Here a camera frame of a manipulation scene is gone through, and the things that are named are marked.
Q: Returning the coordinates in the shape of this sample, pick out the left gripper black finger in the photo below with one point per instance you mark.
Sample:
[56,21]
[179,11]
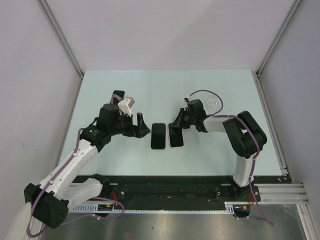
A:
[141,125]
[141,133]

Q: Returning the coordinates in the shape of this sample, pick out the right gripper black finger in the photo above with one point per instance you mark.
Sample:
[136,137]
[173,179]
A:
[181,116]
[179,125]

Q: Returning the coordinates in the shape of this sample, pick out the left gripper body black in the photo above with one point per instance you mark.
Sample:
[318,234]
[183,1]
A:
[124,125]

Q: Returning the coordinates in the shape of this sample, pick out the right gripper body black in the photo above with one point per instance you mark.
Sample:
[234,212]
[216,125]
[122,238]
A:
[190,119]

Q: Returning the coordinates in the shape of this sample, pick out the teal phone black screen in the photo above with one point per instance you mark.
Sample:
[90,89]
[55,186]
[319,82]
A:
[176,137]

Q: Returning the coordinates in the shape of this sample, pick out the clear magsafe phone case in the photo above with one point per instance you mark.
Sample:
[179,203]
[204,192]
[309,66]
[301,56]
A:
[211,103]

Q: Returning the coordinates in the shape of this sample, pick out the small black phone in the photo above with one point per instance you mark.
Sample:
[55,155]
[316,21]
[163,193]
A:
[118,94]

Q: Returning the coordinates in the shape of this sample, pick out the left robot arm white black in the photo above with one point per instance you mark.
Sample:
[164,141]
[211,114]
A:
[52,198]

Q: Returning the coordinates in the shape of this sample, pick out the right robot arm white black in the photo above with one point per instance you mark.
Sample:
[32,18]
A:
[246,137]

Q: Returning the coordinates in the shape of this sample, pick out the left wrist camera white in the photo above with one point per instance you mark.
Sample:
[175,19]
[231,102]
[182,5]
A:
[125,106]

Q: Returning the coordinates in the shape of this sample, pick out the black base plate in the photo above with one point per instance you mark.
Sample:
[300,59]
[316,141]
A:
[182,194]

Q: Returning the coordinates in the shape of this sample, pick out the left aluminium corner post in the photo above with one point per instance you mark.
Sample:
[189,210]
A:
[48,13]

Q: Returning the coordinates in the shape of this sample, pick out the aluminium corner post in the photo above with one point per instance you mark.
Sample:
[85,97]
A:
[279,35]
[48,13]

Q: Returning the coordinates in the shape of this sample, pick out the right aluminium corner post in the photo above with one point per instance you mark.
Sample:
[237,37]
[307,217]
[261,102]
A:
[279,35]

